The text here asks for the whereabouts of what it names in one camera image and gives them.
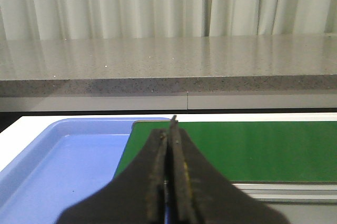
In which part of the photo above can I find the blue plastic tray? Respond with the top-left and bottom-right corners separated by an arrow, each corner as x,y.
0,117 -> 171,224

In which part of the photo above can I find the white curtain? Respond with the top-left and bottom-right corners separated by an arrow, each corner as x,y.
1,0 -> 336,40

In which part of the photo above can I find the grey stone counter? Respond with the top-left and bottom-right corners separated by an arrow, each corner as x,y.
1,34 -> 336,112

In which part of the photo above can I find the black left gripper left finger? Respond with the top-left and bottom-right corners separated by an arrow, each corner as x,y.
57,129 -> 167,223

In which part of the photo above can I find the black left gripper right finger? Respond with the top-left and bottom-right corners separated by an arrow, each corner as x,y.
167,117 -> 288,223

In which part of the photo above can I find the green conveyor belt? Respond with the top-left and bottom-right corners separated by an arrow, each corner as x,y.
113,119 -> 337,203

